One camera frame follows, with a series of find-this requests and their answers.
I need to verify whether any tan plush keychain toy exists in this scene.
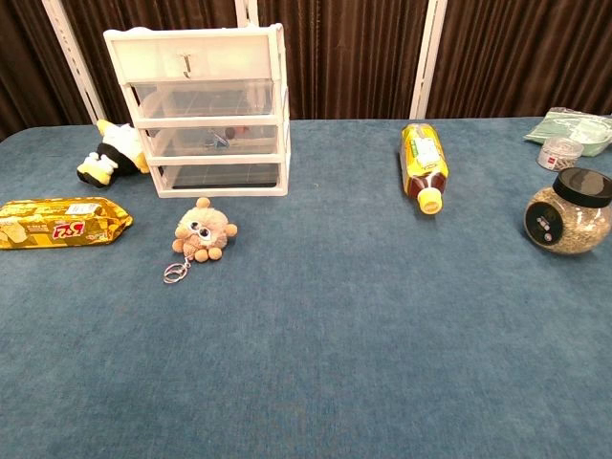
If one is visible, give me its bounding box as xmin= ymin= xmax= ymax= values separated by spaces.
xmin=163 ymin=196 xmax=239 ymax=285

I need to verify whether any clear plastic drawer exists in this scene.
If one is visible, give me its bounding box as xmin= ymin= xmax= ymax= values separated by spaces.
xmin=151 ymin=163 xmax=281 ymax=189
xmin=129 ymin=79 xmax=277 ymax=119
xmin=138 ymin=124 xmax=279 ymax=158

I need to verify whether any small clear jar red label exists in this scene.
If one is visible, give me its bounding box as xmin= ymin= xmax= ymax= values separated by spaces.
xmin=536 ymin=135 xmax=585 ymax=172

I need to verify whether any small red blue drawer item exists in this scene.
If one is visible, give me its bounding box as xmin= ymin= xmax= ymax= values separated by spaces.
xmin=206 ymin=126 xmax=250 ymax=147

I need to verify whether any green plastic package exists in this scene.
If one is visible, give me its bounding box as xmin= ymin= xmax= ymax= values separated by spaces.
xmin=523 ymin=106 xmax=612 ymax=157

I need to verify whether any tea bottle with yellow label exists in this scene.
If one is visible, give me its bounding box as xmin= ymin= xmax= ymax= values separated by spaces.
xmin=399 ymin=122 xmax=451 ymax=216

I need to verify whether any brown curtain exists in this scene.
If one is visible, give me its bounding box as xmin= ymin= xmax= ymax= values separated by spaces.
xmin=0 ymin=0 xmax=612 ymax=142

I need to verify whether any round glass jar black lid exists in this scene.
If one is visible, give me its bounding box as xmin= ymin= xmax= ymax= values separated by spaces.
xmin=523 ymin=166 xmax=612 ymax=255

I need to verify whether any black yellow white plush toy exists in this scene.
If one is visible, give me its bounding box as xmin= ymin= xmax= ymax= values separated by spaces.
xmin=76 ymin=119 xmax=151 ymax=189

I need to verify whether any gold biscuit packet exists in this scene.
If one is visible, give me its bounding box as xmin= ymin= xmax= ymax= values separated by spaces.
xmin=0 ymin=197 xmax=135 ymax=251

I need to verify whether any white plastic drawer unit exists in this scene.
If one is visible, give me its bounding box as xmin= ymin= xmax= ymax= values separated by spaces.
xmin=102 ymin=22 xmax=292 ymax=200

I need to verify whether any white frame post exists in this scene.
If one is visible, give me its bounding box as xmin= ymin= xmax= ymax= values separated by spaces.
xmin=41 ymin=0 xmax=107 ymax=126
xmin=233 ymin=0 xmax=259 ymax=28
xmin=409 ymin=0 xmax=449 ymax=120

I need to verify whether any blue tablecloth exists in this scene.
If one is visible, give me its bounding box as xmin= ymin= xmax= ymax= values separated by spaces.
xmin=0 ymin=117 xmax=612 ymax=459

